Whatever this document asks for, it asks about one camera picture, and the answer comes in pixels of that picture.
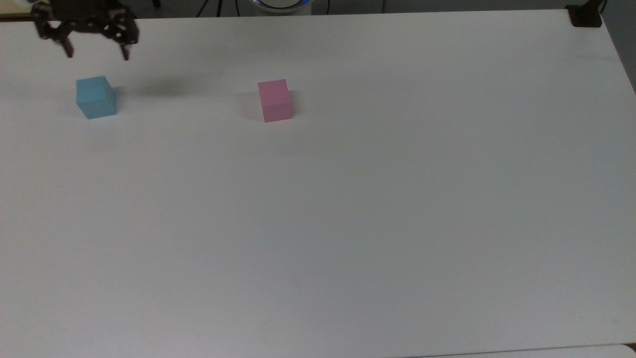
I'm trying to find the black cable bundle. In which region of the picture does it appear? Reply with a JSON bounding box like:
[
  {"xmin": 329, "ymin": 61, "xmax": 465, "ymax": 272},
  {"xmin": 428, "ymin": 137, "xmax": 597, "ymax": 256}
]
[{"xmin": 196, "ymin": 0, "xmax": 225, "ymax": 18}]

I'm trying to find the pink cube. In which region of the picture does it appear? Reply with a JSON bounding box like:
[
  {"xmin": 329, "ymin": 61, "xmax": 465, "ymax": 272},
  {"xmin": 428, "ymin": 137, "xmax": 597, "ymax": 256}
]
[{"xmin": 257, "ymin": 79, "xmax": 294, "ymax": 123}]

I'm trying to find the black table clamp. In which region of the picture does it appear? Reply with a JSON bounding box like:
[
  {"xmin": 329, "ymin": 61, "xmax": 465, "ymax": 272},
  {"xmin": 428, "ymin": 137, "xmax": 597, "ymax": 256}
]
[{"xmin": 565, "ymin": 0, "xmax": 608, "ymax": 28}]

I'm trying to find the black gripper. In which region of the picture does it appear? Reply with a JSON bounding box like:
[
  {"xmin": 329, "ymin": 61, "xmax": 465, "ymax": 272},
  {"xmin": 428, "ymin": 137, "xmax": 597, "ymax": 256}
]
[{"xmin": 31, "ymin": 0, "xmax": 141, "ymax": 62}]

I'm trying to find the beige wooden desk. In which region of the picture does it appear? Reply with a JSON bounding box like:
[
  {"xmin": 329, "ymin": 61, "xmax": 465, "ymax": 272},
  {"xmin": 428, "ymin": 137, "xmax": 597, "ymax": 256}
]
[{"xmin": 0, "ymin": 0, "xmax": 38, "ymax": 20}]

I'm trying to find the white robot base blue ring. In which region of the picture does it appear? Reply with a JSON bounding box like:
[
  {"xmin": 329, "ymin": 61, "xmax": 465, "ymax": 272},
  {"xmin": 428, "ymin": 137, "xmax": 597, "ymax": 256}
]
[{"xmin": 238, "ymin": 0, "xmax": 315, "ymax": 17}]

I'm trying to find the blue cube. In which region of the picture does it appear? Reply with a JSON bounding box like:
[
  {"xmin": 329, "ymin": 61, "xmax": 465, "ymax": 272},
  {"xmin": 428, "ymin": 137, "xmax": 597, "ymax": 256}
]
[{"xmin": 75, "ymin": 75, "xmax": 118, "ymax": 120}]

